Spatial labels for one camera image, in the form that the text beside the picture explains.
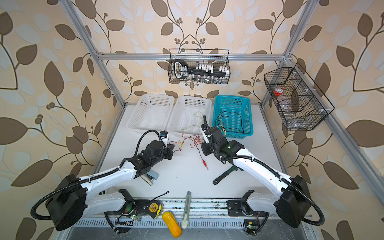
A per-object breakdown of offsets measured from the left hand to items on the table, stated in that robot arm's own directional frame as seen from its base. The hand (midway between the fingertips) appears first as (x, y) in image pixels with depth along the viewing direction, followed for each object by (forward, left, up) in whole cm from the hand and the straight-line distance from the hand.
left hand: (175, 144), depth 83 cm
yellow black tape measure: (-30, +7, -10) cm, 33 cm away
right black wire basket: (+12, -64, +21) cm, 69 cm away
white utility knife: (-30, -9, -12) cm, 33 cm away
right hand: (-1, -17, +3) cm, 17 cm away
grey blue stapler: (-15, +14, -11) cm, 23 cm away
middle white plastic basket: (+33, -4, -14) cm, 36 cm away
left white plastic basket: (+35, +24, -13) cm, 45 cm away
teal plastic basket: (+35, -39, -13) cm, 55 cm away
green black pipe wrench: (-8, -35, -12) cm, 37 cm away
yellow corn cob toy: (-36, -3, -8) cm, 37 cm away
